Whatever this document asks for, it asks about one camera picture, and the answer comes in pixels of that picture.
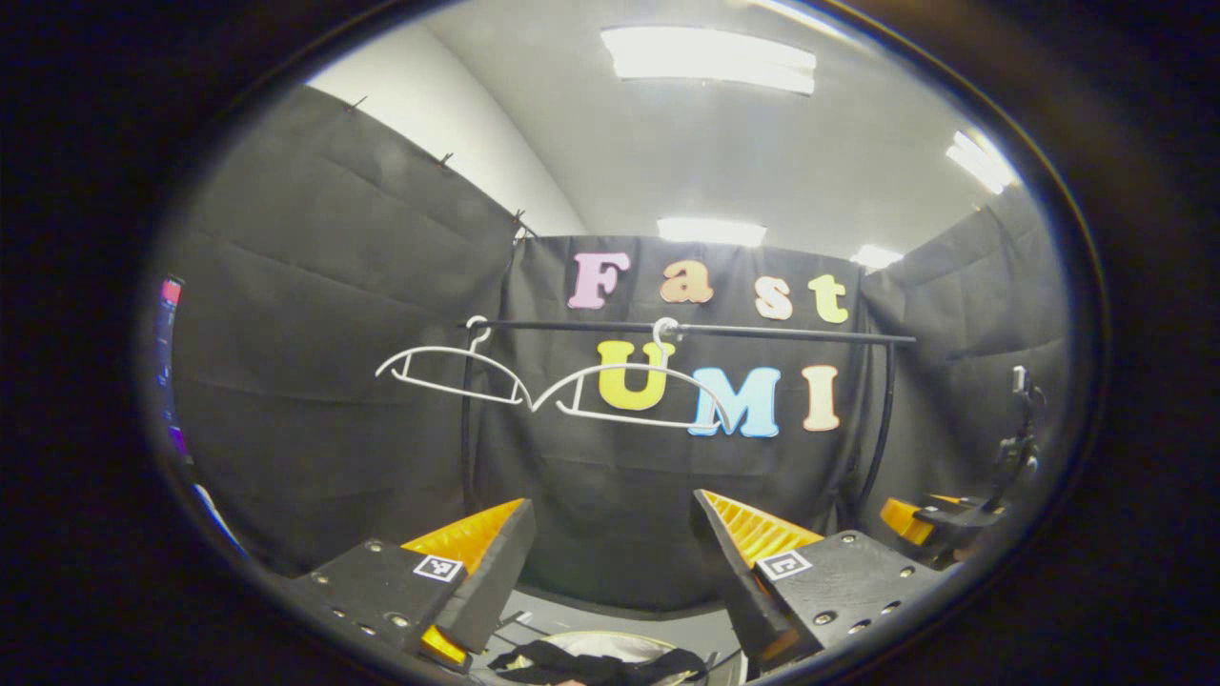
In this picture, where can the white mesh laundry hamper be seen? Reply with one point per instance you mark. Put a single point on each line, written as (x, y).
(610, 643)

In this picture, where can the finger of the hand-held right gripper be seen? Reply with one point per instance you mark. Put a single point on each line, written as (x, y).
(905, 521)
(967, 507)

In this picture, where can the black metal clothes rack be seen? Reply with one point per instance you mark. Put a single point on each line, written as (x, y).
(782, 333)

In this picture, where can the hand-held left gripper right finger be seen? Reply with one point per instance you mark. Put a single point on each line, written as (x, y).
(734, 572)

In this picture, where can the black knit jacket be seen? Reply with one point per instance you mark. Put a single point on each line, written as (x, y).
(591, 667)

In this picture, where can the black backdrop cloth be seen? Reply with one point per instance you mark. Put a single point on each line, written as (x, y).
(305, 362)

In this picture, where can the computer screen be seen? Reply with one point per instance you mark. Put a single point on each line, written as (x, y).
(172, 291)

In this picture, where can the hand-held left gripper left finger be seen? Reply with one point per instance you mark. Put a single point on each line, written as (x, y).
(496, 581)

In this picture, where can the white plastic hanger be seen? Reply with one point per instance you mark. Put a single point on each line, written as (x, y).
(448, 351)
(660, 348)

